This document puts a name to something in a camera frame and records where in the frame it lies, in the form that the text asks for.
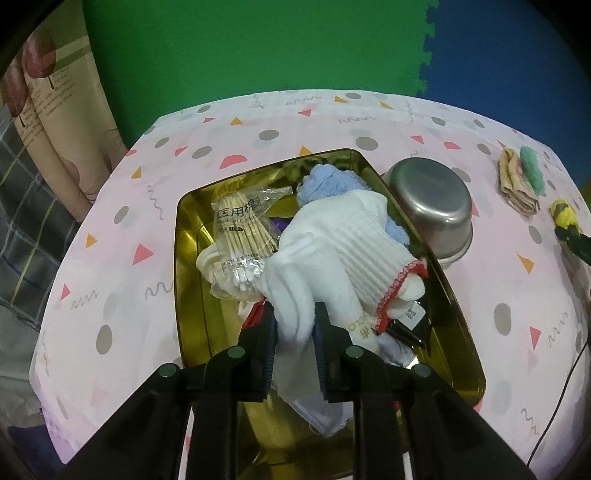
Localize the yellow green knotted cloth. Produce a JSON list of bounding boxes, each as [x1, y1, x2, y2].
[[549, 199, 591, 266]]

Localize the grey plaid cloth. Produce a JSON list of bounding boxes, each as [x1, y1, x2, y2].
[[0, 106, 81, 324]]

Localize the stainless steel bowl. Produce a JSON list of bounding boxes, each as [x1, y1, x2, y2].
[[381, 157, 474, 269]]

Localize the cotton swab packet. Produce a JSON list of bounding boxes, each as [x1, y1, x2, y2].
[[210, 185, 294, 301]]

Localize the white knit glove red trim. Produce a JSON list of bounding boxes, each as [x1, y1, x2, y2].
[[261, 191, 428, 344]]

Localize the white sock gold print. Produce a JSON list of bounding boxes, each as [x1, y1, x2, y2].
[[342, 272, 426, 358]]

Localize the pink patterned tablecloth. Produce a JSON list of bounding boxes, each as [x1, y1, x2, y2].
[[30, 89, 591, 467]]

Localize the black sock with label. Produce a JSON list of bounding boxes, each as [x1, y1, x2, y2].
[[383, 300, 432, 349]]

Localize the black cable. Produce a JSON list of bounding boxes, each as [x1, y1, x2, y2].
[[526, 339, 591, 464]]

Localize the gold metal tin box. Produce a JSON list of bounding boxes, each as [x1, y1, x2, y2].
[[174, 148, 488, 480]]

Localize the cream satin scrunchie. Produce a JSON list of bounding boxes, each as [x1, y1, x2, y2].
[[196, 244, 232, 289]]

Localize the green foam mat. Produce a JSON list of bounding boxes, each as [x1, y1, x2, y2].
[[83, 0, 439, 146]]

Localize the blue foam mat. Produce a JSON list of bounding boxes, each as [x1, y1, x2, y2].
[[418, 0, 587, 153]]

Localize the light blue star cloth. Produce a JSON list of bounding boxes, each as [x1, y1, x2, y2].
[[272, 351, 414, 437]]

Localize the red scrunchie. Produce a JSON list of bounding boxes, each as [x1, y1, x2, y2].
[[240, 300, 269, 330]]

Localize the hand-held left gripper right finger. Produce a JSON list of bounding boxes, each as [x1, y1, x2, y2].
[[314, 302, 536, 480]]

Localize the green fluffy cloth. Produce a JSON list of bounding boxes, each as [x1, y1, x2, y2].
[[519, 146, 546, 195]]

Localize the beige printed bag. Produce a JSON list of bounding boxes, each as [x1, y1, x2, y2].
[[0, 28, 127, 222]]

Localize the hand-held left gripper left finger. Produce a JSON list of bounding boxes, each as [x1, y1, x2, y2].
[[60, 302, 280, 480]]

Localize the blue fluffy towel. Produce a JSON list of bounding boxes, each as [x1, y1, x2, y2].
[[295, 164, 411, 245]]

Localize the beige folded cloth stack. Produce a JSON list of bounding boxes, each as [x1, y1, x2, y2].
[[499, 148, 541, 214]]

